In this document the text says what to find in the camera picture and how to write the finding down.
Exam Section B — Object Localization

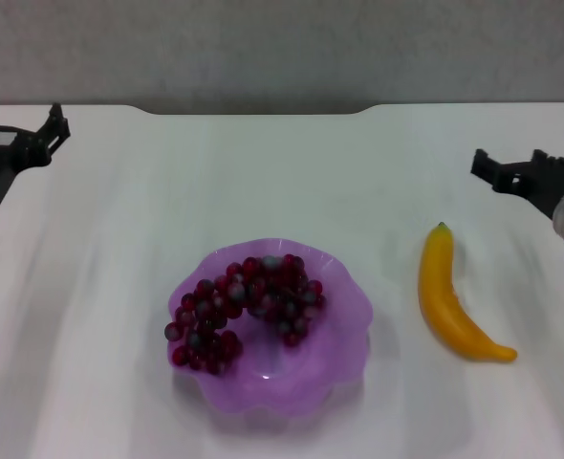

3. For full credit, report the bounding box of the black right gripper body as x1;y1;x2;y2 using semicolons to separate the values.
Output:
499;160;564;222

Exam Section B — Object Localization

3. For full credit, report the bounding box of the yellow banana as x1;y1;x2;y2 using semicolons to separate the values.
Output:
417;221;518;363

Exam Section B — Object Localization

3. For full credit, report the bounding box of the dark red grape bunch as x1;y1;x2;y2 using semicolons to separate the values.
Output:
163;253;327;376

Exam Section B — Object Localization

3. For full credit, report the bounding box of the purple wavy-edged plate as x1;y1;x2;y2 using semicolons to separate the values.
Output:
166;237;374;417

